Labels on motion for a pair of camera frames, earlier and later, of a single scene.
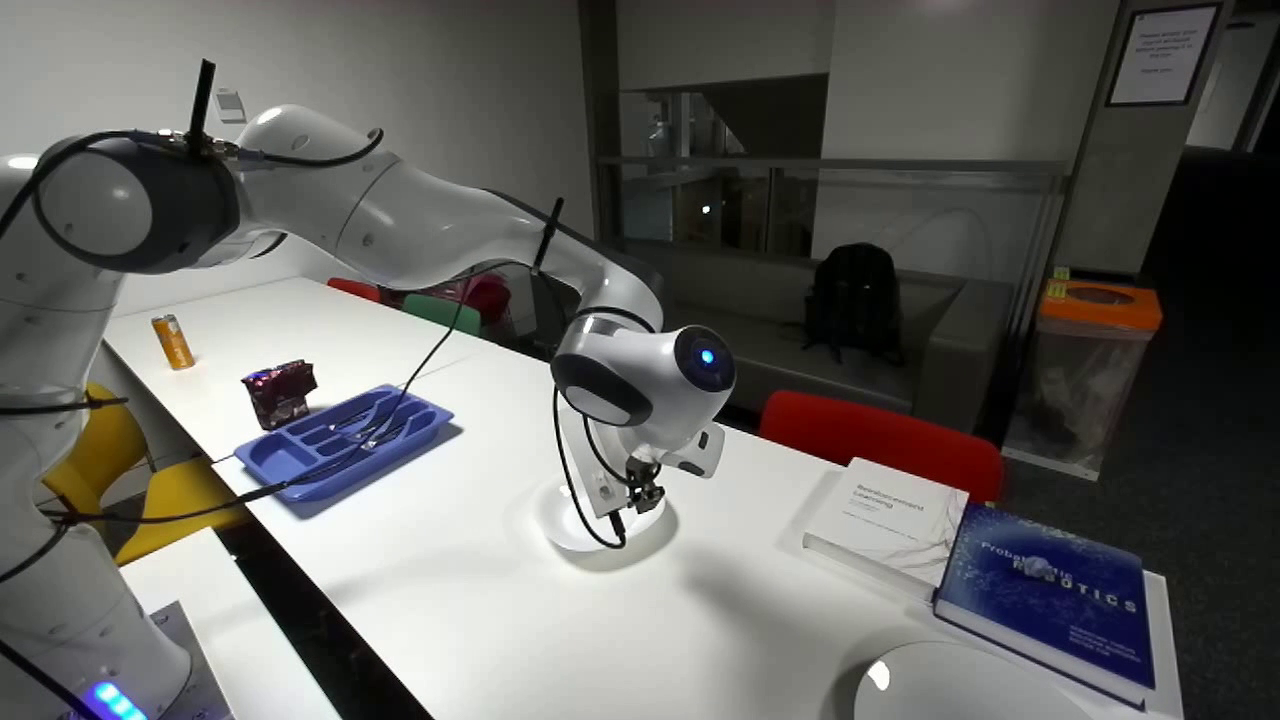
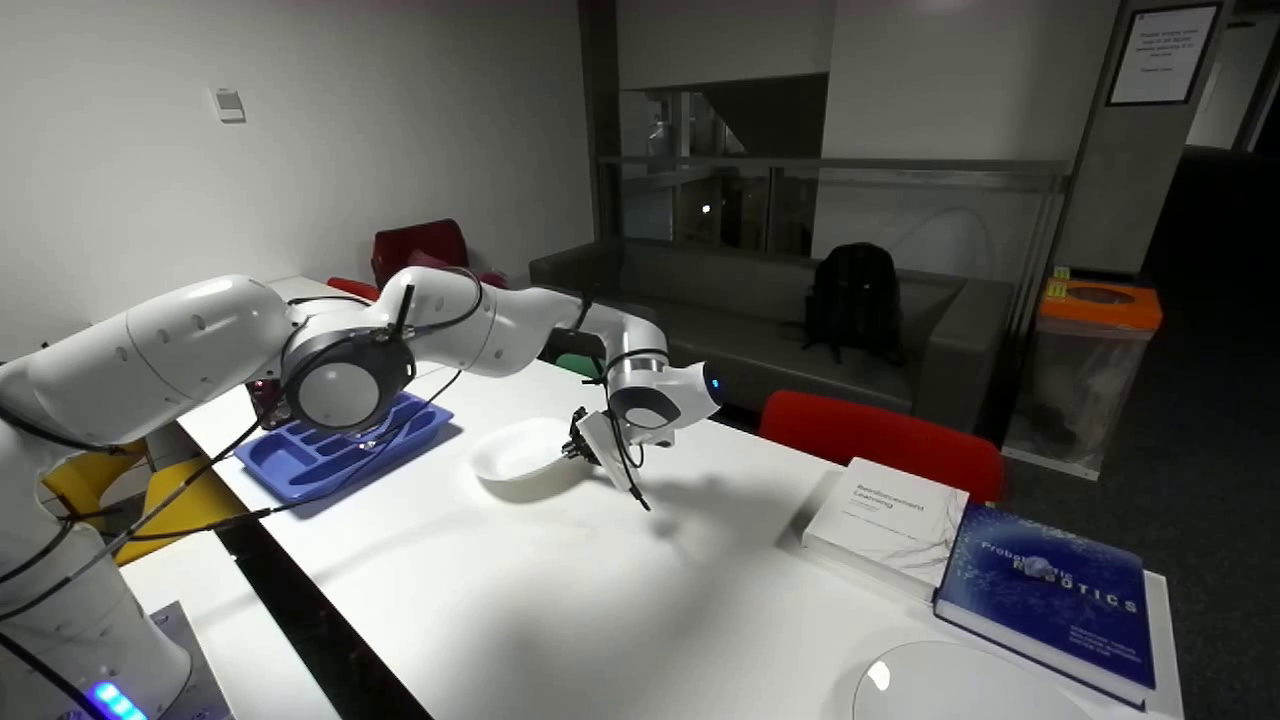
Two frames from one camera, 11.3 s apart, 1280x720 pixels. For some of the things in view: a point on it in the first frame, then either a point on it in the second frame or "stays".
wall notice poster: x=1161 y=58 stays
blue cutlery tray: x=343 y=445 stays
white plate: x=627 y=538 to x=529 y=463
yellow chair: x=110 y=439 stays
